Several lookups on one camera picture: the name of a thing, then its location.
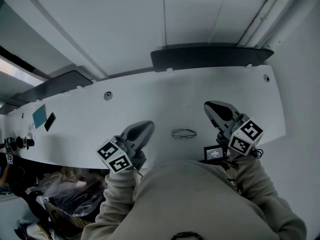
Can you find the clear plastic bag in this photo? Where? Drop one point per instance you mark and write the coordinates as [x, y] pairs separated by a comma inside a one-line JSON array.
[[70, 191]]

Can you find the person's right forearm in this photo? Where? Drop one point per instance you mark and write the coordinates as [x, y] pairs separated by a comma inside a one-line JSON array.
[[262, 189]]

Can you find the small black display device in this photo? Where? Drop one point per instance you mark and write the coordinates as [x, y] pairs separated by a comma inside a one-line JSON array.
[[213, 153]]

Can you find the spare black hand-held gripper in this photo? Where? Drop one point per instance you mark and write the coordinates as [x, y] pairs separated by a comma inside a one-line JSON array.
[[21, 142]]

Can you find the black smartphone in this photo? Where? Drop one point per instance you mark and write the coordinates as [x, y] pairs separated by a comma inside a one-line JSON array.
[[50, 122]]

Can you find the short black desk partition panel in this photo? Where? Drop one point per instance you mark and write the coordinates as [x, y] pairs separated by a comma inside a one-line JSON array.
[[57, 85]]

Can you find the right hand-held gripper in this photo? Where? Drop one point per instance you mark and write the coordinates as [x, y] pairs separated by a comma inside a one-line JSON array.
[[243, 139]]

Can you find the person's beige sweatshirt torso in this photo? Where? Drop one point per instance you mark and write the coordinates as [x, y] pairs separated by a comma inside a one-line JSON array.
[[190, 196]]

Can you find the teal notebook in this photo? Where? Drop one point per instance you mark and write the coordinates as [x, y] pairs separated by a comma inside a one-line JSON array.
[[39, 116]]

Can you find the person's left forearm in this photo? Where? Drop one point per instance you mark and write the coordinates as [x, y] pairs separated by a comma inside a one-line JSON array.
[[115, 196]]

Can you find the long black desk partition panel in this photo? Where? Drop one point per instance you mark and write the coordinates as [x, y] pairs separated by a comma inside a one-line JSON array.
[[210, 56]]

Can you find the black thin-framed glasses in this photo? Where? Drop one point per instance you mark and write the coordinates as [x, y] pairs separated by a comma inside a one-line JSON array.
[[179, 136]]

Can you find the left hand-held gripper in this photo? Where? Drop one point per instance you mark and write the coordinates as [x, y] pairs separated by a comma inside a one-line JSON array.
[[117, 156]]

